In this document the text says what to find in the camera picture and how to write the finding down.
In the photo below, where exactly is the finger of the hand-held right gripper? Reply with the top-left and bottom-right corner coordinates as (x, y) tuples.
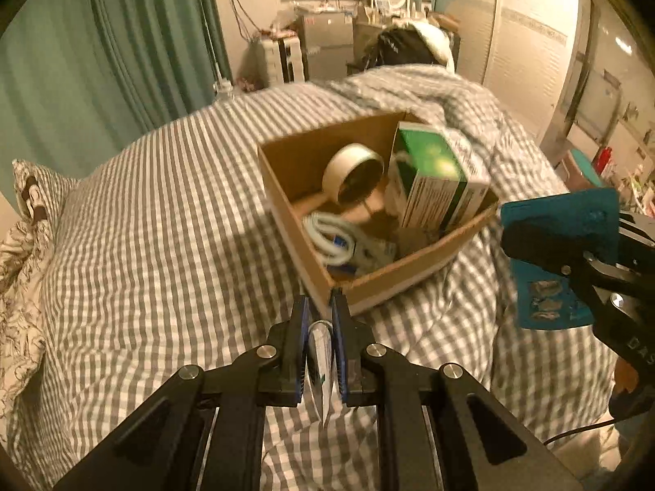
(617, 209), (655, 254)
(501, 217), (655, 318)

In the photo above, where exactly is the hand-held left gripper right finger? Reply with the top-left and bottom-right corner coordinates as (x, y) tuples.
(330, 289), (584, 491)

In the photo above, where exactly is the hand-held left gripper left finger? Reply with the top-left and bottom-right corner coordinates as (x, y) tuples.
(54, 294), (310, 491)

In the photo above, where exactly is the white sachet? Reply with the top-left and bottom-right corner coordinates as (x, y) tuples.
(306, 320), (336, 428)

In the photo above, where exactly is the blue packet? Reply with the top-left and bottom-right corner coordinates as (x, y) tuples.
(500, 187), (621, 331)

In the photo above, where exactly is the clear plastic bottle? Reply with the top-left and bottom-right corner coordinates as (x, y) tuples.
(353, 238), (397, 277)

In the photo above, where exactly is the white cable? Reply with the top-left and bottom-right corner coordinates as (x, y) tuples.
(302, 212), (359, 267)

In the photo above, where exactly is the green tissue box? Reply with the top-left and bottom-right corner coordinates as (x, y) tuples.
(385, 121), (491, 231)

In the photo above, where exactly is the brown cardboard box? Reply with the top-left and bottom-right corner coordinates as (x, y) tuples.
(257, 111), (499, 316)

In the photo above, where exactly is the white tape roll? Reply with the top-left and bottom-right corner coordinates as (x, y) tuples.
(321, 143), (386, 205)

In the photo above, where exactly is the person's right hand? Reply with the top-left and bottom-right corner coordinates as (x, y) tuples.
(609, 359), (646, 420)

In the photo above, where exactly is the white slatted wardrobe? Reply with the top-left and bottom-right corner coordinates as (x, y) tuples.
(481, 0), (581, 144)

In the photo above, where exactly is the grey checked blanket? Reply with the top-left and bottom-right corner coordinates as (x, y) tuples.
(5, 64), (620, 491)

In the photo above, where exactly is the white garment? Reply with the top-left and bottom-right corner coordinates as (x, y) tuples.
(404, 20), (456, 72)

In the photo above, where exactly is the black jacket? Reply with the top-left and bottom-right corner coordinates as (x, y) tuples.
(366, 28), (441, 70)

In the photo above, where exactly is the floral quilt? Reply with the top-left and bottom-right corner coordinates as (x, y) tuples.
(0, 215), (57, 430)

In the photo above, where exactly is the grey small fridge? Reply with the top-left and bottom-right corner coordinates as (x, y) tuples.
(299, 10), (355, 83)

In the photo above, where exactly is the checked pillow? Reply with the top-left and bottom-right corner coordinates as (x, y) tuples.
(11, 158), (83, 226)

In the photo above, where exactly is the white pole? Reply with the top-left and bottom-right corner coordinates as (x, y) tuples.
(202, 0), (226, 88)

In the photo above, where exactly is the black cable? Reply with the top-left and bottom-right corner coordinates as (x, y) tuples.
(230, 0), (262, 42)
(542, 417), (622, 446)

